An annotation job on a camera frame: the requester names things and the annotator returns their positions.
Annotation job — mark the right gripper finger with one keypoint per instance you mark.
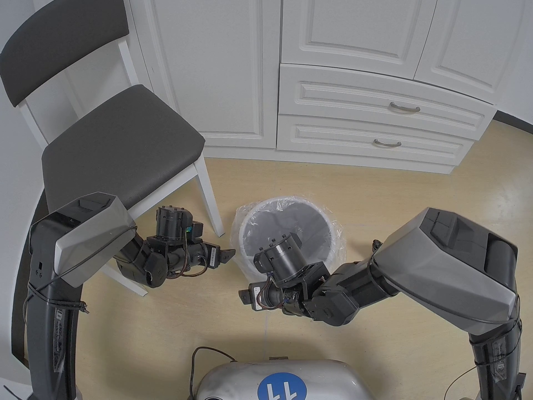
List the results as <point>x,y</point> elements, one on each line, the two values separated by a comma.
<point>245,297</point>

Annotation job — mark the pale grey trash bin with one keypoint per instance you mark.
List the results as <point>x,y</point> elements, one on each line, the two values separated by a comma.
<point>300,219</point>

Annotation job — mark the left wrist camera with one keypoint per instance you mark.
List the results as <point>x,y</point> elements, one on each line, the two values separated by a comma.
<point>195,229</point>

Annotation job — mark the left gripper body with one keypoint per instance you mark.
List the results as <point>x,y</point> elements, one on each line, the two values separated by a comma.
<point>202,256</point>

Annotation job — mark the clear plastic bag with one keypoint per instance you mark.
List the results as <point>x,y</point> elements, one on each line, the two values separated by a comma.
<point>339,240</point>

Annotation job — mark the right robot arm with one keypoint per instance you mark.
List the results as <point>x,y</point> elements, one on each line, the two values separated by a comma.
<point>449,265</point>

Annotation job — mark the white wardrobe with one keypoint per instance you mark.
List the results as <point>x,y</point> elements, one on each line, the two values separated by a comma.
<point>354,15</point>

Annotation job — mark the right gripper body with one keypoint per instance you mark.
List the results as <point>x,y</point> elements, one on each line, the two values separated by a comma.
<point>270,298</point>

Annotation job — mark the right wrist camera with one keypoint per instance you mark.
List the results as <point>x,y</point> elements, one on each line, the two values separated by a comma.
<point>263,263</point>

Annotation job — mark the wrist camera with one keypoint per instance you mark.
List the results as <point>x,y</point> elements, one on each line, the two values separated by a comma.
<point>195,229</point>
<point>263,263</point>

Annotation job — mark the black plastic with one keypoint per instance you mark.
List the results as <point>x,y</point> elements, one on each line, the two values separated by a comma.
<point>376,245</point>

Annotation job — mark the white chair grey seat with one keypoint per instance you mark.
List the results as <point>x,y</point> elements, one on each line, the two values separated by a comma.
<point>62,36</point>

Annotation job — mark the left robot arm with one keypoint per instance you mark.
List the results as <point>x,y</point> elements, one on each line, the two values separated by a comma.
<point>91,231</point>

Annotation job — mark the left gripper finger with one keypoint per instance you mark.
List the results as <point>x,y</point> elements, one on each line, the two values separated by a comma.
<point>225,256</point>

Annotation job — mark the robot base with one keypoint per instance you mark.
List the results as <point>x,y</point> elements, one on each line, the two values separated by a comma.
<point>250,381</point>

